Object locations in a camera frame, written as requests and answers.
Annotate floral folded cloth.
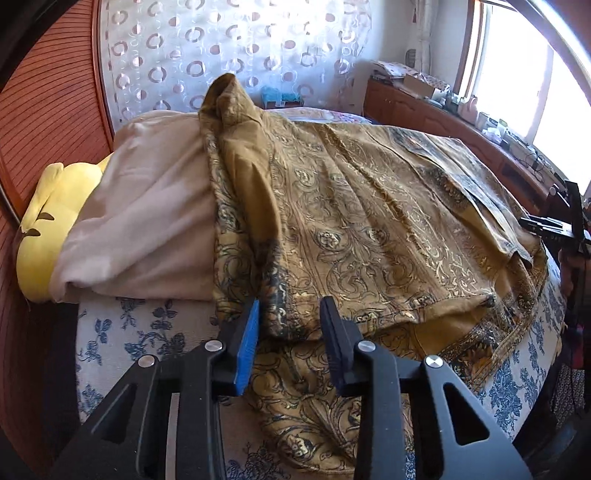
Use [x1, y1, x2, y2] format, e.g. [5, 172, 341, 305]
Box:
[372, 60, 451, 90]

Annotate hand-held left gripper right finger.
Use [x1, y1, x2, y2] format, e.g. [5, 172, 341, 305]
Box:
[320, 296, 532, 480]

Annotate blue floral bed sheet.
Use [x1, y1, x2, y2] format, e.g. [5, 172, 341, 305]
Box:
[76, 240, 570, 480]

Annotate cardboard box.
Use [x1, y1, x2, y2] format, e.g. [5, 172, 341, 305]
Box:
[404, 74, 437, 97]

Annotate golden brown patterned shirt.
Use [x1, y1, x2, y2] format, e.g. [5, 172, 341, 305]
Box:
[198, 73, 550, 480]

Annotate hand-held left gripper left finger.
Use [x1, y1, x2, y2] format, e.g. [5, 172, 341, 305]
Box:
[44, 298, 262, 480]

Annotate yellow plush toy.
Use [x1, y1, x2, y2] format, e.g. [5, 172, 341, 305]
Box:
[16, 154, 114, 303]

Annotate beige folded cloth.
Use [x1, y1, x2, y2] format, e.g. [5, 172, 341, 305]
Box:
[50, 111, 218, 303]

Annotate person's patterned clothing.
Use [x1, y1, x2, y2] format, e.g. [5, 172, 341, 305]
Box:
[551, 318, 589, 416]

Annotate brown wooden sideboard cabinet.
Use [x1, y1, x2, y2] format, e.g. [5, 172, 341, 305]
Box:
[365, 76, 573, 217]

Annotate white patterned window drape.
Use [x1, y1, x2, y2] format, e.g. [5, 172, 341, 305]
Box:
[413, 0, 432, 75]

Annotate pink floral blanket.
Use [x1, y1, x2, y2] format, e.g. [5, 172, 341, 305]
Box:
[268, 107, 375, 125]

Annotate brown slatted wooden wardrobe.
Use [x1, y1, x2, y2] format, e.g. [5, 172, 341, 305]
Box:
[0, 0, 116, 462]

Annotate blue packet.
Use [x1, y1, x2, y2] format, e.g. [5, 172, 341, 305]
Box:
[261, 85, 303, 109]

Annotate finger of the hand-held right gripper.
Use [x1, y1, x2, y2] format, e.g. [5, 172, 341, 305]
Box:
[519, 215, 570, 238]

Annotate circle patterned sheer curtain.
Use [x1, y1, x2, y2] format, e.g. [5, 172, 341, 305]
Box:
[95, 0, 370, 123]

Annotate wooden framed window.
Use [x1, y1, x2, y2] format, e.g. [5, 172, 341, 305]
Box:
[455, 0, 591, 195]

